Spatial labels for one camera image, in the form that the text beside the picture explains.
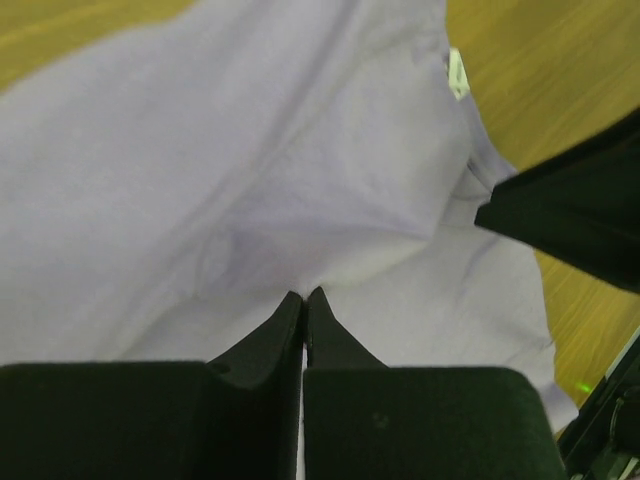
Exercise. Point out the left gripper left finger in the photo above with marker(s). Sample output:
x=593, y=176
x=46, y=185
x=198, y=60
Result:
x=235, y=417

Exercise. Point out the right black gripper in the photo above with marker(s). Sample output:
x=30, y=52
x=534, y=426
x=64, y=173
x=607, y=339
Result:
x=603, y=441

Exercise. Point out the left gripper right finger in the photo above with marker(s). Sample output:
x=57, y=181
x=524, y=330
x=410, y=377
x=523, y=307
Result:
x=365, y=420

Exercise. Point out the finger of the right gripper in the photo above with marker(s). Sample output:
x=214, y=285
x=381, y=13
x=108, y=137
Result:
x=580, y=206

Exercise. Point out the purple t-shirt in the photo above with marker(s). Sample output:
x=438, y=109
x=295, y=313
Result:
x=163, y=189

